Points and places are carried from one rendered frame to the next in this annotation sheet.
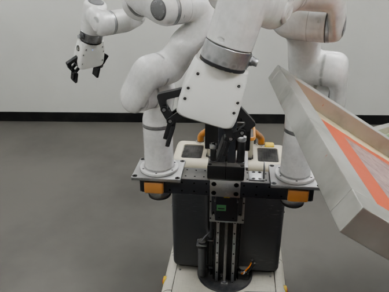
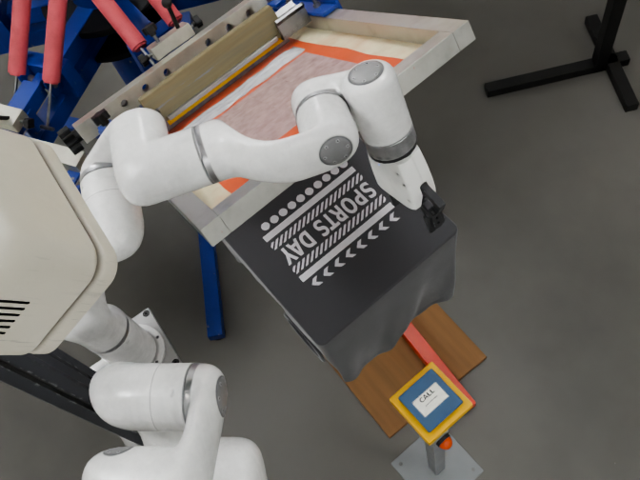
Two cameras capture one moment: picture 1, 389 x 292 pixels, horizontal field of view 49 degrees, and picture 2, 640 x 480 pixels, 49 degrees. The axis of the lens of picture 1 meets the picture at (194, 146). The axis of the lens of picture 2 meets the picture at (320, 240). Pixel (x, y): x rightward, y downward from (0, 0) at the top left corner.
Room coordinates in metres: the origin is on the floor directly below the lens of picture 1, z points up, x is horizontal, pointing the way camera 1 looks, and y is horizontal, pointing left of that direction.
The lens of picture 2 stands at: (1.02, 0.42, 2.50)
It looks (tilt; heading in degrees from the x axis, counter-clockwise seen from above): 62 degrees down; 247
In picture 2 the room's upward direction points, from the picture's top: 20 degrees counter-clockwise
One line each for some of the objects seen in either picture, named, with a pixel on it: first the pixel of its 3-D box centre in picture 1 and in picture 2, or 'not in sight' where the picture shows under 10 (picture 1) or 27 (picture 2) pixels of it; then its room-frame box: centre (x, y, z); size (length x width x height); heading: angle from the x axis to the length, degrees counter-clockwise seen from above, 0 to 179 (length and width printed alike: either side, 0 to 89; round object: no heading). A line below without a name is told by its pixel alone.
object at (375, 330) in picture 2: not in sight; (393, 313); (0.66, -0.13, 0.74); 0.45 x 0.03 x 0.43; 179
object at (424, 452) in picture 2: not in sight; (434, 441); (0.79, 0.14, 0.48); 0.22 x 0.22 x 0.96; 89
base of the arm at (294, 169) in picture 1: (296, 151); (115, 346); (1.21, -0.32, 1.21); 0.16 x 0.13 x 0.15; 174
